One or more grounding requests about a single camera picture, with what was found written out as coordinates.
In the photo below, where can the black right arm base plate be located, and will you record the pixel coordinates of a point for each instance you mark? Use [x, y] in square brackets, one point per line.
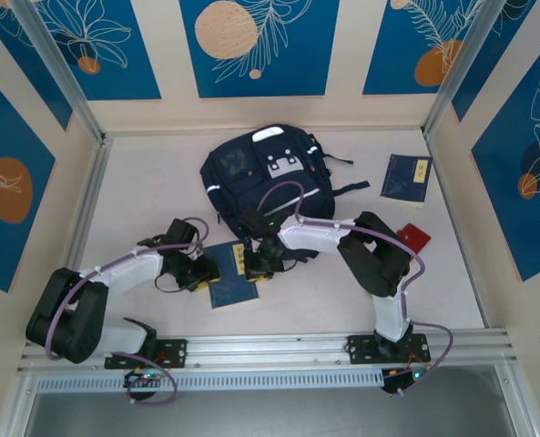
[360, 348]

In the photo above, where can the aluminium side rail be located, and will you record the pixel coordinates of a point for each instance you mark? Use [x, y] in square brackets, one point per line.
[439, 169]
[89, 191]

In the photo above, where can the aluminium mounting rail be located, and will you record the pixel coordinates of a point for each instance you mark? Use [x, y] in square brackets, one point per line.
[269, 350]

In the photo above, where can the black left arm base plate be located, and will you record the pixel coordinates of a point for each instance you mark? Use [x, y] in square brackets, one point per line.
[178, 352]

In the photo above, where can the blue floral wall panel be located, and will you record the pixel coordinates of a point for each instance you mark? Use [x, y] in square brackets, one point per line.
[128, 68]
[515, 51]
[502, 182]
[23, 59]
[5, 136]
[297, 68]
[388, 54]

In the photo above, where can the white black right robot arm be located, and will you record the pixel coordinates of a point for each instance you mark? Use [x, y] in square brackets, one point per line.
[374, 259]

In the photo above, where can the grey metal shelf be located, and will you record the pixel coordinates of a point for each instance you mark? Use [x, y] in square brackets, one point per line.
[269, 416]

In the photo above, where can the blue book yellow label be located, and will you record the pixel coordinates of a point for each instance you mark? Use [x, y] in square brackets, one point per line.
[406, 175]
[233, 291]

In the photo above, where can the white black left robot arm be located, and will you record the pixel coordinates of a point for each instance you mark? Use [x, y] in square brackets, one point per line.
[69, 318]

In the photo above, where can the aluminium frame post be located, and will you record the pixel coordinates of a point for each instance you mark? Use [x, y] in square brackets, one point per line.
[60, 68]
[474, 68]

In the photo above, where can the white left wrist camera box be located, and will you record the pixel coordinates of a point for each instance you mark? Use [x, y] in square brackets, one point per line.
[196, 249]

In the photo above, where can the small red notebook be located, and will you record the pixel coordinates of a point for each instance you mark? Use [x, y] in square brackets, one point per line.
[414, 236]

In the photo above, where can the navy blue backpack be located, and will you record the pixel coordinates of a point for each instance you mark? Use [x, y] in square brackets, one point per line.
[233, 182]

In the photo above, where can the small circuit board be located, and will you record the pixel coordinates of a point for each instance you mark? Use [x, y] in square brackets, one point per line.
[401, 380]
[144, 377]

